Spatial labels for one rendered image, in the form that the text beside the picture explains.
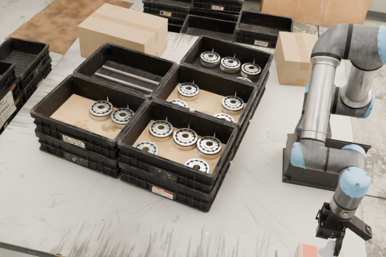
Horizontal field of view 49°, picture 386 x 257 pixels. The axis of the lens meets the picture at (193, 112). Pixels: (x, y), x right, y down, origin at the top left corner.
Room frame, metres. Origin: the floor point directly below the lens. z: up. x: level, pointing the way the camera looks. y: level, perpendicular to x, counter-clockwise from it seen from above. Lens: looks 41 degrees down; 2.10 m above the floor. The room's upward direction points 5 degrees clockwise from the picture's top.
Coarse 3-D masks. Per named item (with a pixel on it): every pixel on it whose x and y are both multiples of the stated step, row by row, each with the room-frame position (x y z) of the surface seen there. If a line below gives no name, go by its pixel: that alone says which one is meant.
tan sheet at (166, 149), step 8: (152, 120) 1.38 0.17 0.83; (176, 128) 1.34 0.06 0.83; (144, 136) 1.28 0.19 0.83; (160, 144) 1.24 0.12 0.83; (168, 144) 1.24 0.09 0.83; (224, 144) 1.27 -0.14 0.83; (160, 152) 1.19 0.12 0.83; (168, 152) 1.20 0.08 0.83; (176, 152) 1.20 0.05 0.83; (184, 152) 1.20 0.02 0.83; (192, 152) 1.21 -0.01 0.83; (176, 160) 1.16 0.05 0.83; (184, 160) 1.16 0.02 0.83; (208, 160) 1.17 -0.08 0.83; (216, 160) 1.18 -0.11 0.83
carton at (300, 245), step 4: (300, 244) 0.86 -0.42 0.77; (304, 244) 0.86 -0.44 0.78; (296, 248) 0.86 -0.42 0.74; (300, 248) 0.84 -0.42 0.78; (304, 248) 0.84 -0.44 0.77; (308, 248) 0.85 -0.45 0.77; (312, 248) 0.85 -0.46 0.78; (316, 248) 0.85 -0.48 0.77; (296, 252) 0.85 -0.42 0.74; (300, 252) 0.83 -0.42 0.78; (304, 252) 0.83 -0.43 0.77; (308, 252) 0.83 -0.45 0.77; (312, 252) 0.83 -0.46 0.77; (316, 252) 0.83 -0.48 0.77; (340, 252) 0.84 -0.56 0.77; (344, 252) 0.84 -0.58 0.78; (296, 256) 0.83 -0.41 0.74; (300, 256) 0.81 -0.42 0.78; (304, 256) 0.81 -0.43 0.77; (308, 256) 0.81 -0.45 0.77; (312, 256) 0.82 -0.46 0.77; (316, 256) 0.82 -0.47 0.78; (320, 256) 0.82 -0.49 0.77; (340, 256) 0.82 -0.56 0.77; (344, 256) 0.83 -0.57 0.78
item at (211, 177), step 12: (144, 108) 1.34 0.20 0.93; (180, 108) 1.36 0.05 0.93; (216, 120) 1.30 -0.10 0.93; (120, 144) 1.12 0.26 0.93; (228, 144) 1.17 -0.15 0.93; (144, 156) 1.08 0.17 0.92; (156, 156) 1.08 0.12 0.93; (180, 168) 1.04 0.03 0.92; (192, 168) 1.03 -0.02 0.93; (216, 168) 1.04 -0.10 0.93
